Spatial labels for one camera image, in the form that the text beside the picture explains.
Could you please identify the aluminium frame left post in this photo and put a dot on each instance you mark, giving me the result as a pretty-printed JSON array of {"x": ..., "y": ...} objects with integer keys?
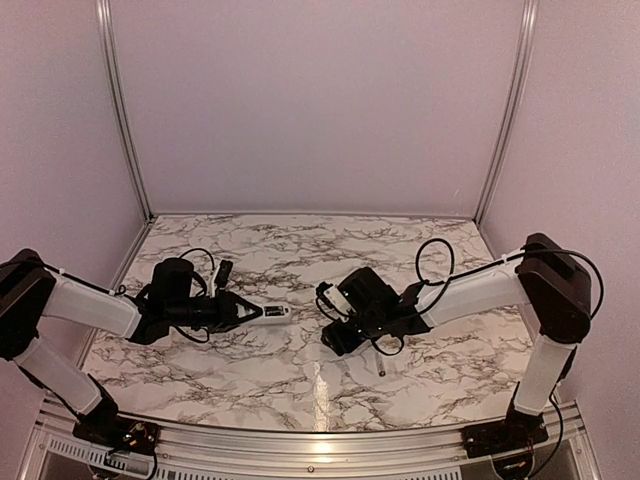
[{"x": 107, "y": 33}]

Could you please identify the aluminium front rail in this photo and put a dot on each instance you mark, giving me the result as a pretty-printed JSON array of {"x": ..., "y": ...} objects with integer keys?
[{"x": 185, "y": 451}]

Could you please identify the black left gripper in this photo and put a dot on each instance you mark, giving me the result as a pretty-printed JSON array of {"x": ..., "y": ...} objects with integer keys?
[{"x": 226, "y": 317}]

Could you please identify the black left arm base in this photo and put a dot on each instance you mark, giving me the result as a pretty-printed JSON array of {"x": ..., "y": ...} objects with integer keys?
[{"x": 118, "y": 433}]

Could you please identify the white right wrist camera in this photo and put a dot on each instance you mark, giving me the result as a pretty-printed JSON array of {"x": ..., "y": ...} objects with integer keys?
[{"x": 338, "y": 300}]

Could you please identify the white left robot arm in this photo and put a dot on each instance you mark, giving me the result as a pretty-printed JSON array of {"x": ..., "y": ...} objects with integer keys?
[{"x": 32, "y": 290}]

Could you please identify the white remote control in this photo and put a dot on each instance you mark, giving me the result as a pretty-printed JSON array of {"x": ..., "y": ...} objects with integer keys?
[{"x": 275, "y": 315}]

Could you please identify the aluminium frame right post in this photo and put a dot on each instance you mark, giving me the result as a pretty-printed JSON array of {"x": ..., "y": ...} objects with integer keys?
[{"x": 515, "y": 94}]

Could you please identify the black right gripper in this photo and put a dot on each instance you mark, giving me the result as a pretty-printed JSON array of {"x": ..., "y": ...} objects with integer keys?
[{"x": 339, "y": 341}]

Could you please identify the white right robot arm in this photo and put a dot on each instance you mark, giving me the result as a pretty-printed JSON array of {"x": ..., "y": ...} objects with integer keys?
[{"x": 556, "y": 283}]

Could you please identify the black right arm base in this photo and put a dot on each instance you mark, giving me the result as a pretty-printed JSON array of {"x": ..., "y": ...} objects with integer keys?
[{"x": 515, "y": 431}]

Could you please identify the aluminium frame post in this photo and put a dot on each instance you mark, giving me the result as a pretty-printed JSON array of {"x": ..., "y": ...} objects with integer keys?
[
  {"x": 515, "y": 94},
  {"x": 107, "y": 33}
]

